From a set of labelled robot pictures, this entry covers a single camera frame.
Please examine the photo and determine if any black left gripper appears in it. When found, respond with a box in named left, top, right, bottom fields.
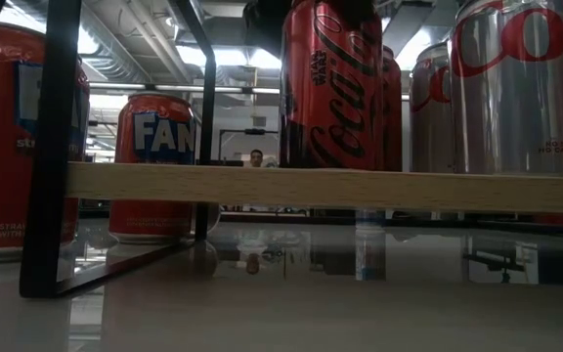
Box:
left=241, top=0, right=378, bottom=59

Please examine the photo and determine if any red Coca-Cola Zero can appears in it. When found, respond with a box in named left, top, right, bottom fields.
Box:
left=279, top=0, right=385, bottom=171

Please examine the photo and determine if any red soda can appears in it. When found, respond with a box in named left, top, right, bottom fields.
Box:
left=381, top=45, right=404, bottom=173

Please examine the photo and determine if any silver Diet Coke can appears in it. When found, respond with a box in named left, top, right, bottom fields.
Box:
left=408, top=42, right=455, bottom=174
left=449, top=0, right=563, bottom=177

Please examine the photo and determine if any bright ceiling light panel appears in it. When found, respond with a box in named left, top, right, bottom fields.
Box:
left=176, top=44, right=282, bottom=70

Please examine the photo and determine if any teal and white slim can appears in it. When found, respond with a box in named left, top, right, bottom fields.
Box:
left=356, top=208, right=387, bottom=231

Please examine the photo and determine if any long ceiling light strip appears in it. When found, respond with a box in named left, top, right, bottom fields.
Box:
left=88, top=81, right=282, bottom=96

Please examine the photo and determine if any silver rectangular air duct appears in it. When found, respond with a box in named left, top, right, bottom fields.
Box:
left=381, top=0, right=458, bottom=72

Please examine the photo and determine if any wooden shelf with black frame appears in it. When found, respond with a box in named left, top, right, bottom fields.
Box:
left=19, top=0, right=563, bottom=299

